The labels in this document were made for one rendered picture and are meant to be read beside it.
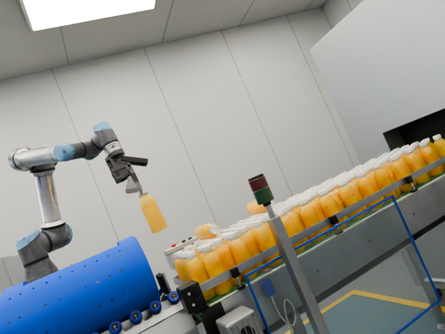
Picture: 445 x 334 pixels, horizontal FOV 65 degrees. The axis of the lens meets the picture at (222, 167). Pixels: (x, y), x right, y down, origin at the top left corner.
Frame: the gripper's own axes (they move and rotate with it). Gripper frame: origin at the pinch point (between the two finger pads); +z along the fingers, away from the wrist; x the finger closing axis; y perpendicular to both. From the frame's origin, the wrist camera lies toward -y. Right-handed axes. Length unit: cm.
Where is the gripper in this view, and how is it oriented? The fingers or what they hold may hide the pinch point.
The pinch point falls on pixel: (141, 192)
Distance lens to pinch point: 154.1
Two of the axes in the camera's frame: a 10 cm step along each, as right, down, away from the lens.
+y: -8.2, 4.0, -4.0
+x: 2.8, -3.2, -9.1
